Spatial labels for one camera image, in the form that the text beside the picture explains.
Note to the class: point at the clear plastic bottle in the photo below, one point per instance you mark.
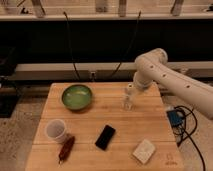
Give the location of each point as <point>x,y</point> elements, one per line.
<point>128,94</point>

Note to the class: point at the blue power box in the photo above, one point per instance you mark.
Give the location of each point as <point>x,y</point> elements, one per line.
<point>175,118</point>

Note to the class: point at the wall power outlet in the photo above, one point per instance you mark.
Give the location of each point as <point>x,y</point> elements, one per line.
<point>92,76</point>

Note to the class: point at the black smartphone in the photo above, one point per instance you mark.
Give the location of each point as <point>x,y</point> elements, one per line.
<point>105,137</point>

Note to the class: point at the green ceramic bowl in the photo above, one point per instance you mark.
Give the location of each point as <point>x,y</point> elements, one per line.
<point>77,97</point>

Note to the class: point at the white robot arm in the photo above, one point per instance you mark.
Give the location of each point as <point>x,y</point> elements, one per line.
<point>151,66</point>

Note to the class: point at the white sponge block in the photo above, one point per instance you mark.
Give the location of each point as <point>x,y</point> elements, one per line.
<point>144,151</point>

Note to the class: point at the translucent plastic cup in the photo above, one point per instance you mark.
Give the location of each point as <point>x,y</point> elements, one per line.
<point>56,130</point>

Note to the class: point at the brown wooden-handled tool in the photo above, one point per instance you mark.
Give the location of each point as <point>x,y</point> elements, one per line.
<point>66,149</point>

